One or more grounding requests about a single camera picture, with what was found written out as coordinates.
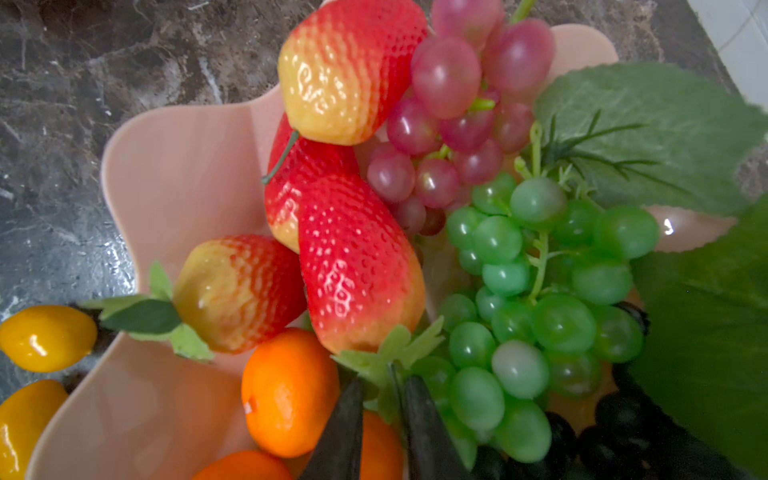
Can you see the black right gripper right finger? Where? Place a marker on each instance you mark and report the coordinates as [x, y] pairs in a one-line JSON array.
[[431, 452]]

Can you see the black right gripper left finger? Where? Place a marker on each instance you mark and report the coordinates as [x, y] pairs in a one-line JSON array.
[[337, 455]]

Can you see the small fake orange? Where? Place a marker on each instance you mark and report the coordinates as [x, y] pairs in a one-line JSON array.
[[289, 389]]

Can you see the red strawberry with green leaf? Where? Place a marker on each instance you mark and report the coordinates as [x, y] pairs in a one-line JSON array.
[[365, 287]]

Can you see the green fake grape bunch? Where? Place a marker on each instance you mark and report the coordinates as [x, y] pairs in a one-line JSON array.
[[622, 160]]

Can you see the black fake grape bunch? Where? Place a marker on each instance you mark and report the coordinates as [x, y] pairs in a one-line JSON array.
[[705, 360]]

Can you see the pink scalloped fruit bowl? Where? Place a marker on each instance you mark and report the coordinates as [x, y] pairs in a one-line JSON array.
[[172, 178]]

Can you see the yellow fake kumquat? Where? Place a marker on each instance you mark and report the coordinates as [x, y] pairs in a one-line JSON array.
[[48, 338], [24, 416]]

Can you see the red fake grape bunch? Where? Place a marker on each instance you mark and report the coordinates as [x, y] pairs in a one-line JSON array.
[[466, 108]]

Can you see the red yellow-tipped fake strawberry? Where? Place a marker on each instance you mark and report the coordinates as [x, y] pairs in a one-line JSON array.
[[344, 68]]

